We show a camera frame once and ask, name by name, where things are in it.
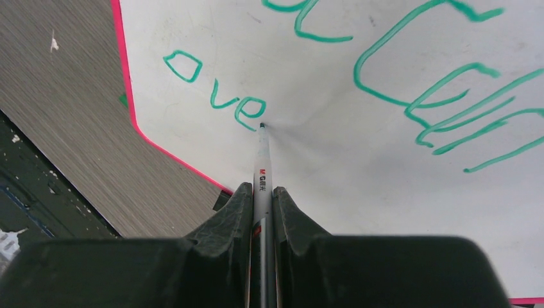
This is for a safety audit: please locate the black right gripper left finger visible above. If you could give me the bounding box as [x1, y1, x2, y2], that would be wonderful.
[1, 182, 253, 307]

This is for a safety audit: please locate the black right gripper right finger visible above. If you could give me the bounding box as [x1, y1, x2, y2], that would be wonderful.
[273, 187, 510, 307]

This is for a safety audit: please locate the white green marker pen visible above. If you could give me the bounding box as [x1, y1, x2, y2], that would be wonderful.
[249, 123, 278, 307]

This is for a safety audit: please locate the pink-framed whiteboard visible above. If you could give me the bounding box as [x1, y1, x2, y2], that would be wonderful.
[112, 1, 543, 303]

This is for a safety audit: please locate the green marker cap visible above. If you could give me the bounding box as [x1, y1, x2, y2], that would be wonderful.
[119, 93, 128, 108]

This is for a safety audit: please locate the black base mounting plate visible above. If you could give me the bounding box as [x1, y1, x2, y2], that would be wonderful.
[1, 113, 121, 243]

